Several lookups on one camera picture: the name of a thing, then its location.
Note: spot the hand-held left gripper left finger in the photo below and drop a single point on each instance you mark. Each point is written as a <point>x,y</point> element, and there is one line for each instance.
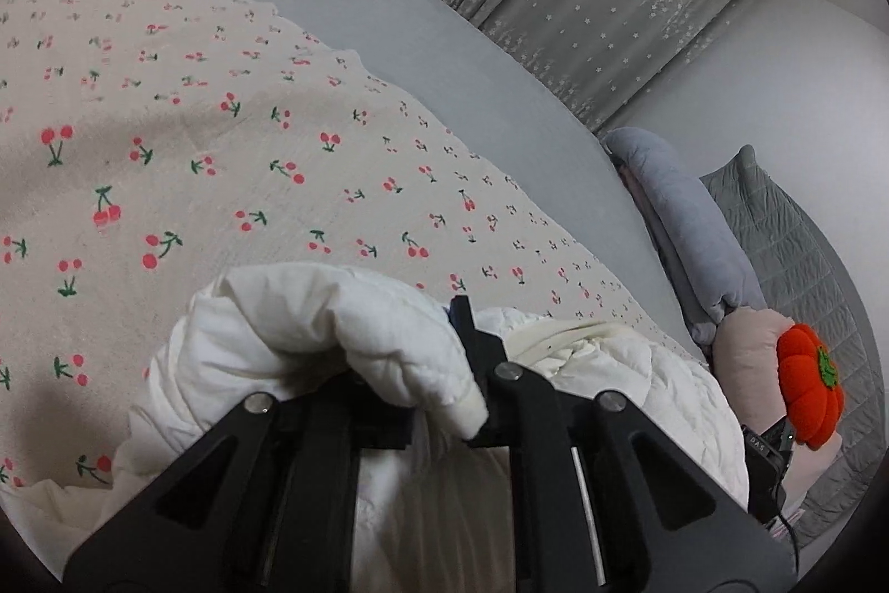
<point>375,419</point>

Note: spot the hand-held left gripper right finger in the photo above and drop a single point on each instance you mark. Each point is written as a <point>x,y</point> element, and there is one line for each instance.
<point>479,350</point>

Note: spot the white quilted blanket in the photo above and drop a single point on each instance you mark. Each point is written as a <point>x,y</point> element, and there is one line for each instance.
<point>312,315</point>

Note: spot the orange pumpkin plush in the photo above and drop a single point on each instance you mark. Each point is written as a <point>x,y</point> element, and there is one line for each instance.
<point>805,384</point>

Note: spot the pink cushion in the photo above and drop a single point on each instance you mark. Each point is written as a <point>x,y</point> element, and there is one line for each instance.
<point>746,357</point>

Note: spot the grey quilted mat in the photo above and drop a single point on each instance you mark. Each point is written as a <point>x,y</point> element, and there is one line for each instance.
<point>785,245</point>

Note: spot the grey fleece blanket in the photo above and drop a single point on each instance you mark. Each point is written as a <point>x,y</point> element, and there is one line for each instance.
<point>674,204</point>

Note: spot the cherry print blanket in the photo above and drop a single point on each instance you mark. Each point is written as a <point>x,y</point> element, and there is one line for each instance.
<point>208,148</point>

